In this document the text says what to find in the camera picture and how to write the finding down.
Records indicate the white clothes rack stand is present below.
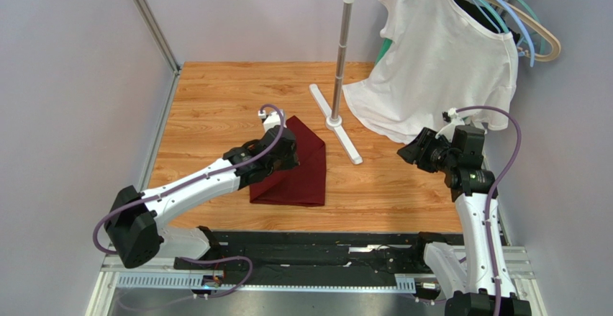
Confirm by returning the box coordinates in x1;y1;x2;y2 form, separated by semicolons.
309;0;363;165

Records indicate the black garment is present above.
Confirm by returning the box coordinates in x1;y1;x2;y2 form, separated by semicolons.
453;0;521;43

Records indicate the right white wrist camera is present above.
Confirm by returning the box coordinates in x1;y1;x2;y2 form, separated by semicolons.
435;108;471;142

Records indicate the wooden hanger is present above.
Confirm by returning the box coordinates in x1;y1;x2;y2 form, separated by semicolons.
448;0;562;63

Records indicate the green garment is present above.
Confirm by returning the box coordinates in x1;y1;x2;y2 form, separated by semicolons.
375;38;393;64

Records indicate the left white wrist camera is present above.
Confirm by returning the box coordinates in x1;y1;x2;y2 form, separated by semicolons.
258;109;286;133

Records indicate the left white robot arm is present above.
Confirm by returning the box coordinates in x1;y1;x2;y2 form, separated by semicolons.
95;125;299;268

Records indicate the dark red cloth napkin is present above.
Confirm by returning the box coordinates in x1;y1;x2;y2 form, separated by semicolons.
250;116;327;207

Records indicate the teal plastic hanger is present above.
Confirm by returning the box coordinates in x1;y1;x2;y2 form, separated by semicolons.
448;0;547;55

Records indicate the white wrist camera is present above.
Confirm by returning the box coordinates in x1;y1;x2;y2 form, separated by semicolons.
258;109;286;133
435;108;471;142

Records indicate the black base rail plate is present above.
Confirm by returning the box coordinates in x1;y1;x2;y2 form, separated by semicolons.
173;230;464;287

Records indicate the white t-shirt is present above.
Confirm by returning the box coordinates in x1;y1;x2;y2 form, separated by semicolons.
343;0;518;143

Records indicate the blue plastic hanger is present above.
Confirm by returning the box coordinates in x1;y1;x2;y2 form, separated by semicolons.
479;0;546;67

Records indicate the aluminium frame rail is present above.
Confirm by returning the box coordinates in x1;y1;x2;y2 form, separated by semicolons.
133;0;181;76

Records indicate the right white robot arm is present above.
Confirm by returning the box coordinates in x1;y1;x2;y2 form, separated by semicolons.
397;125;532;315

